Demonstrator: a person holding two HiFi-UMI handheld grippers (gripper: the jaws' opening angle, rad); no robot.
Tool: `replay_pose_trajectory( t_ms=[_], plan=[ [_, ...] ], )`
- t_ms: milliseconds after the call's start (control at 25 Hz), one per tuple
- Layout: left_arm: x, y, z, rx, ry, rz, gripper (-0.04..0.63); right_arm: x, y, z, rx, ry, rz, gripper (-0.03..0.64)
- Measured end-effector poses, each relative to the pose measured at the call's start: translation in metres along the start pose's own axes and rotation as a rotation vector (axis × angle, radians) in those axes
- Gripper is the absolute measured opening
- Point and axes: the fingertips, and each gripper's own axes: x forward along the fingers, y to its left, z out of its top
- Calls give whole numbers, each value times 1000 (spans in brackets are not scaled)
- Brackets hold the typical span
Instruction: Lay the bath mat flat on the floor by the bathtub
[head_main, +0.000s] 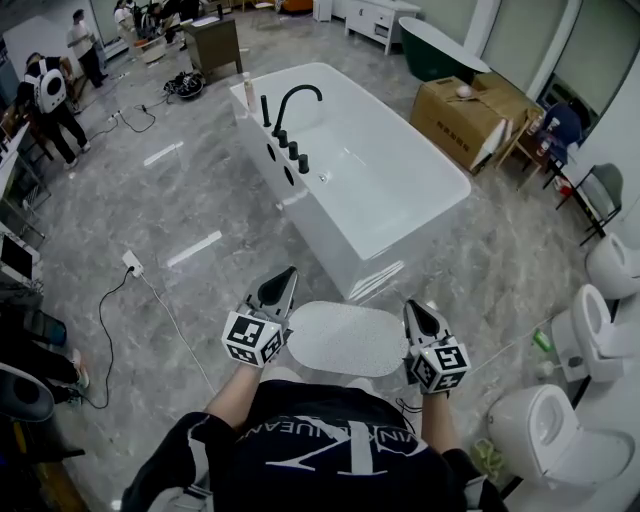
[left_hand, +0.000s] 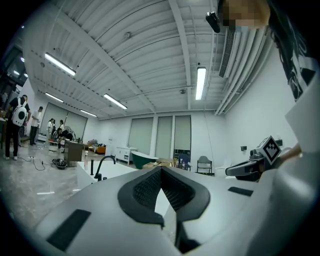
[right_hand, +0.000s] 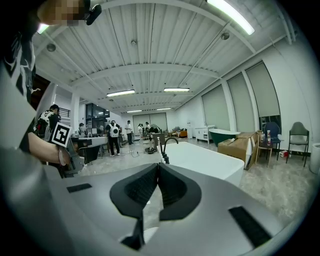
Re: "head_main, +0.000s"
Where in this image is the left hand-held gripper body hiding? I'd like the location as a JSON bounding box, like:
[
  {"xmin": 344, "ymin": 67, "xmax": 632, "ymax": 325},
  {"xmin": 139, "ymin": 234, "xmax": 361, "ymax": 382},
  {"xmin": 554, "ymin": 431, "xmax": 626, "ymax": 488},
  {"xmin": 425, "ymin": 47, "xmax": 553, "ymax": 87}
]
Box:
[{"xmin": 221, "ymin": 301, "xmax": 293, "ymax": 370}]

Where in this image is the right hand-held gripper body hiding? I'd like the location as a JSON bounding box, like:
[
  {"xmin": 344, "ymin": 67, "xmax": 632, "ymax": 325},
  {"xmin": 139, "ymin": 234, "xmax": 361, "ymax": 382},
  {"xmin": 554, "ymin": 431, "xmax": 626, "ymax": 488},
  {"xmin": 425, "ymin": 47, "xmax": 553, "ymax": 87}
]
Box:
[{"xmin": 403, "ymin": 334, "xmax": 473, "ymax": 397}]

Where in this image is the white perforated bath mat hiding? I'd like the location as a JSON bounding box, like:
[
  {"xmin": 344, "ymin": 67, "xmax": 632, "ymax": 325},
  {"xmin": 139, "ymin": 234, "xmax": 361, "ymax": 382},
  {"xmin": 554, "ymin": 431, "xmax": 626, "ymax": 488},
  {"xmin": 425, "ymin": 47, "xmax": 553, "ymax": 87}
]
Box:
[{"xmin": 286, "ymin": 299, "xmax": 411, "ymax": 378}]

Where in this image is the person's right forearm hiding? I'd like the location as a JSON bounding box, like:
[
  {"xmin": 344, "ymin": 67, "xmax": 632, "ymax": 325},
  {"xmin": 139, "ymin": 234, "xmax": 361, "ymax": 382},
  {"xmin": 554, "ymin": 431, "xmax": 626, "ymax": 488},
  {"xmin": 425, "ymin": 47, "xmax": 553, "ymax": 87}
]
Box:
[{"xmin": 418, "ymin": 391, "xmax": 465, "ymax": 457}]

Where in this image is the person's left forearm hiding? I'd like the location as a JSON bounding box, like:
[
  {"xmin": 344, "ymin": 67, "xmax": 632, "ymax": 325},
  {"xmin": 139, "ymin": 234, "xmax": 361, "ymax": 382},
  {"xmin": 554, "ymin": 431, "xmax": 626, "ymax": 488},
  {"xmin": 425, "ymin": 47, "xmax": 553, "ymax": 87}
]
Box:
[{"xmin": 204, "ymin": 361, "xmax": 272, "ymax": 432}]

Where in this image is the pale green plastic object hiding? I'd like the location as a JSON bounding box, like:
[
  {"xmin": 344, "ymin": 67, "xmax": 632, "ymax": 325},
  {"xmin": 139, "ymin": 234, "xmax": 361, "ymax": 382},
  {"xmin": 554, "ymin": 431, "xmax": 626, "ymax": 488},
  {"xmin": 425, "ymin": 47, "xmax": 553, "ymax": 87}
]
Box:
[{"xmin": 471, "ymin": 438, "xmax": 505, "ymax": 477}]

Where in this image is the white toilet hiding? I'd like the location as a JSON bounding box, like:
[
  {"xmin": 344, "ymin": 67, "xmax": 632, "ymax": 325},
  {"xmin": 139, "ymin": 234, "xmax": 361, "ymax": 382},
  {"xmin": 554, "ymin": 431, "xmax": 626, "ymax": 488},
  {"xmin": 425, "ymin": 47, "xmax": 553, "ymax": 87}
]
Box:
[
  {"xmin": 486, "ymin": 383, "xmax": 637, "ymax": 490},
  {"xmin": 551, "ymin": 283, "xmax": 637, "ymax": 385},
  {"xmin": 585, "ymin": 231, "xmax": 640, "ymax": 301}
]

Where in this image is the white rectangular bathtub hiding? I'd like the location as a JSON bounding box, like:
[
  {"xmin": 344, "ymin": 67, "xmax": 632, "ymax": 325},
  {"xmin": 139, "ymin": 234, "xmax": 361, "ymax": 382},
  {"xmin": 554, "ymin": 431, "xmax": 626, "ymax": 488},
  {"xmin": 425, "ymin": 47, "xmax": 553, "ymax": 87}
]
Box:
[{"xmin": 229, "ymin": 61, "xmax": 473, "ymax": 302}]

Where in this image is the white power strip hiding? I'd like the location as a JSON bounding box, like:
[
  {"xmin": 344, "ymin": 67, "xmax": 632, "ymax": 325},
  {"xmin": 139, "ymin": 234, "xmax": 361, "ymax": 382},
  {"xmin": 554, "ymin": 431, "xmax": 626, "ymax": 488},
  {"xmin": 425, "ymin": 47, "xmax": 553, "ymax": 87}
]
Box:
[{"xmin": 120, "ymin": 249, "xmax": 147, "ymax": 280}]

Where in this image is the black curved bathtub faucet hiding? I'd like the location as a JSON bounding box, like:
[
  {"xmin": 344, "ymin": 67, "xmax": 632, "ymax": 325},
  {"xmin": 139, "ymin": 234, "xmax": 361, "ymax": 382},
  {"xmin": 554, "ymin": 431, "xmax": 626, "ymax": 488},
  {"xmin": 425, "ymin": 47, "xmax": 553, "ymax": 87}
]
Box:
[{"xmin": 271, "ymin": 84, "xmax": 324, "ymax": 139}]

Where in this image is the tall pale bottle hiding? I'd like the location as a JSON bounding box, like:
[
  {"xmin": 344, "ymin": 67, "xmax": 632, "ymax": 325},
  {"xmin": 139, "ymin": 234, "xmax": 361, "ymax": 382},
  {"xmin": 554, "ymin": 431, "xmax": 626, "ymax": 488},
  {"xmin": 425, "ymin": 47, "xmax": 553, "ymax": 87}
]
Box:
[{"xmin": 241, "ymin": 70, "xmax": 258, "ymax": 114}]

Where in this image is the wooden stool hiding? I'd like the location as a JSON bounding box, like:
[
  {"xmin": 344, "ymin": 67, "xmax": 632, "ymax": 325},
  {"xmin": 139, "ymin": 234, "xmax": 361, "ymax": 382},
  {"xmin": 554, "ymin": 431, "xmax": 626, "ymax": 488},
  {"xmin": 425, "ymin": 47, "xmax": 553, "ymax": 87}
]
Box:
[{"xmin": 493, "ymin": 106, "xmax": 547, "ymax": 192}]

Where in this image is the large open cardboard box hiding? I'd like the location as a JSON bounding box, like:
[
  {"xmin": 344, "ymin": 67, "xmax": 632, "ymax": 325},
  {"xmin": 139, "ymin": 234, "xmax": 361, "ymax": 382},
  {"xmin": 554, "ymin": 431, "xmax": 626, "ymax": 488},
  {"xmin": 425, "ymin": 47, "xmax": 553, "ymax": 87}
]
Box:
[{"xmin": 409, "ymin": 72, "xmax": 545, "ymax": 175}]

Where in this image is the small laptop screen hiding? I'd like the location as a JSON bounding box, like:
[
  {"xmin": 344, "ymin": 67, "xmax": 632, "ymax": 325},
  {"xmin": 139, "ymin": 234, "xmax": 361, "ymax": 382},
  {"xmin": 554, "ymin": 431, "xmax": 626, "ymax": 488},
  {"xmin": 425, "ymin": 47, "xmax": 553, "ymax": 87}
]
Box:
[{"xmin": 0, "ymin": 233, "xmax": 42, "ymax": 282}]

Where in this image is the dark wooden cabinet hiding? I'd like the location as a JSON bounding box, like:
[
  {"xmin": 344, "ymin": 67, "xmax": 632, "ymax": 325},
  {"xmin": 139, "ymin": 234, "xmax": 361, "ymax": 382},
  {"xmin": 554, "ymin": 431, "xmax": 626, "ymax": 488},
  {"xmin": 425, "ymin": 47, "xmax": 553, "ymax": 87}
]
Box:
[{"xmin": 181, "ymin": 16, "xmax": 244, "ymax": 85}]

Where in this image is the dark green bathtub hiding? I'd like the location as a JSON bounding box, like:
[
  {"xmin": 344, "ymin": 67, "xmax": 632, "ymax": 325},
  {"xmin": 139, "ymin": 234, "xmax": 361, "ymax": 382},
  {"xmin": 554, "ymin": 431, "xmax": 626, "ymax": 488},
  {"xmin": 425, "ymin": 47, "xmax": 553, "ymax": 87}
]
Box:
[{"xmin": 397, "ymin": 15, "xmax": 492, "ymax": 84}]

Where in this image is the white drawer cabinet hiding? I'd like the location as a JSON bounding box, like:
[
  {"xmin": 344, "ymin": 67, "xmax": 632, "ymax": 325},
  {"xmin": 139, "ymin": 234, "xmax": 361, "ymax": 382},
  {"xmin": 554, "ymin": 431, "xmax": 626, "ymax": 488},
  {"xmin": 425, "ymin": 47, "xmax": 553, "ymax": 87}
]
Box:
[{"xmin": 344, "ymin": 0, "xmax": 422, "ymax": 56}]

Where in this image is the white round-window backpack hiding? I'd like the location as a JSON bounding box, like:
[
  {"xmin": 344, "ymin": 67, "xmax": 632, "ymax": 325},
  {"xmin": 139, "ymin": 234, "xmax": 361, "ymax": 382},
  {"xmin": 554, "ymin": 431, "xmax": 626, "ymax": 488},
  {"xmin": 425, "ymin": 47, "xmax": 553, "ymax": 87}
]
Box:
[{"xmin": 24, "ymin": 66, "xmax": 67, "ymax": 114}]

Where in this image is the white power strip cable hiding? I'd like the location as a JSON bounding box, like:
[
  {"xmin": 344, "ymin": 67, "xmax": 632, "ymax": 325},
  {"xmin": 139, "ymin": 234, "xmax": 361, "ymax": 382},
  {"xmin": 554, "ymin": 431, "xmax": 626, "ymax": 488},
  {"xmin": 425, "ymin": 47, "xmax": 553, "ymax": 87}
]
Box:
[{"xmin": 139, "ymin": 274, "xmax": 220, "ymax": 397}]

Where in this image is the black power cable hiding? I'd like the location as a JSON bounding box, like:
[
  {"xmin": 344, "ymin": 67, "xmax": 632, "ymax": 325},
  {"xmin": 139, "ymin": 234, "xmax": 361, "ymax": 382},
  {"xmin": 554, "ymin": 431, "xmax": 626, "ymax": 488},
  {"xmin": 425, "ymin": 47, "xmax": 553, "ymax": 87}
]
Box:
[{"xmin": 78, "ymin": 271, "xmax": 140, "ymax": 411}]

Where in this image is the black frame chair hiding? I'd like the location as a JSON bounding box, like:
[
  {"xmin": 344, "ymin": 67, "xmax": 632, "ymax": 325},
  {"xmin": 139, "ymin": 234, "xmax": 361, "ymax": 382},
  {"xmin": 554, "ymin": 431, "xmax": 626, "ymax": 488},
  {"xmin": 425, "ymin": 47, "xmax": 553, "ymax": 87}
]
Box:
[{"xmin": 553, "ymin": 161, "xmax": 626, "ymax": 247}]

